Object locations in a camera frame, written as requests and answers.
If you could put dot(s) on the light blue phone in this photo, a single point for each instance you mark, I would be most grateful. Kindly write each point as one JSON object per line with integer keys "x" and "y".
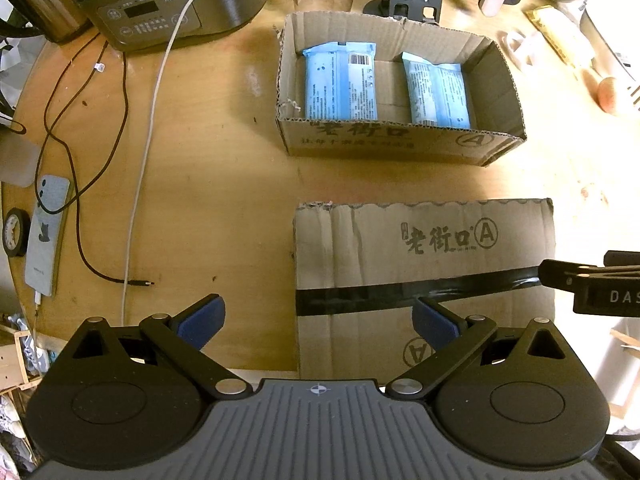
{"x": 45, "y": 255}

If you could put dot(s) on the wooden desktop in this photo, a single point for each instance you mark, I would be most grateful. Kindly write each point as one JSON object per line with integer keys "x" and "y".
{"x": 210, "y": 185}

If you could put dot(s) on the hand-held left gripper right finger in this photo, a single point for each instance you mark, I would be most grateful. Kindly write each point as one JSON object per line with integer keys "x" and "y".
{"x": 430, "y": 322}

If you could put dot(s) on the apple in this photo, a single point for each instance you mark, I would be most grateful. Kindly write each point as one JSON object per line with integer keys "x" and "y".
{"x": 612, "y": 96}

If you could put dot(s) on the wide blue wet wipe packet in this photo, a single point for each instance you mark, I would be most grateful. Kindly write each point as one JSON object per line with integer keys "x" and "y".
{"x": 335, "y": 85}

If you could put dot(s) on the wooden rack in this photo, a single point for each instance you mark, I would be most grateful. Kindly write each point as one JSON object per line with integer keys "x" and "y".
{"x": 20, "y": 355}

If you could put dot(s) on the brown metal tumbler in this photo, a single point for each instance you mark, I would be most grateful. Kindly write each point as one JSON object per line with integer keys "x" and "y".
{"x": 47, "y": 7}

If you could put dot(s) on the closed cardboard box black tape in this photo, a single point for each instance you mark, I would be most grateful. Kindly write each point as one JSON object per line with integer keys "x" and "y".
{"x": 375, "y": 240}

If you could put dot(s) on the yellow wet wipe pack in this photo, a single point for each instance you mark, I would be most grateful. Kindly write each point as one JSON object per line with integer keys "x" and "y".
{"x": 560, "y": 32}

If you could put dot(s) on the white bowl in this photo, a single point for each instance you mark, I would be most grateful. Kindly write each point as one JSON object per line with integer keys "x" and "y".
{"x": 607, "y": 45}

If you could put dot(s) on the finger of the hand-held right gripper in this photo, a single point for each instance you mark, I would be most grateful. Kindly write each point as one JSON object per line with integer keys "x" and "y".
{"x": 565, "y": 271}

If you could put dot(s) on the narrow blue wet wipe packet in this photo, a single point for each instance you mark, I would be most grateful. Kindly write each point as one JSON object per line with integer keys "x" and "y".
{"x": 435, "y": 95}

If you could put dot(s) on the brown cardboard box open flaps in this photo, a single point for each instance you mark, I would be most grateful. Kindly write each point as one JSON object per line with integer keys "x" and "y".
{"x": 625, "y": 385}

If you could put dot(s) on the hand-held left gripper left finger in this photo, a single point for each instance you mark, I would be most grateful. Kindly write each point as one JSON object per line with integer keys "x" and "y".
{"x": 202, "y": 321}

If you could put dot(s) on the small black round clock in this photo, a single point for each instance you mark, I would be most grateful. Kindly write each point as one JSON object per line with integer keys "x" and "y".
{"x": 14, "y": 232}

